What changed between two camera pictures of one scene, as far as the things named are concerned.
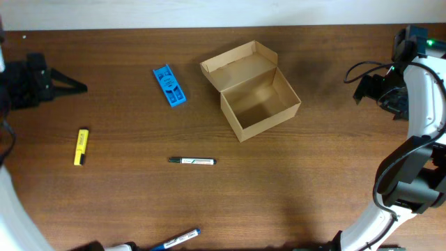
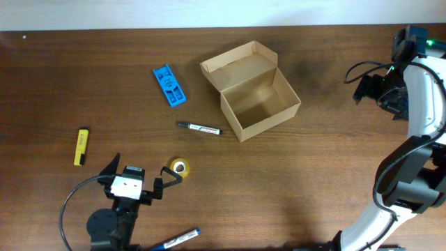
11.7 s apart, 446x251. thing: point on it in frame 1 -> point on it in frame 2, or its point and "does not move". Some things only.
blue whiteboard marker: [178, 240] does not move
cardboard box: [254, 95] does not move
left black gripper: [34, 79] -> [106, 175]
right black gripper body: [390, 91] does not move
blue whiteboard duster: [171, 85] does not move
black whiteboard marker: [193, 160] -> [199, 127]
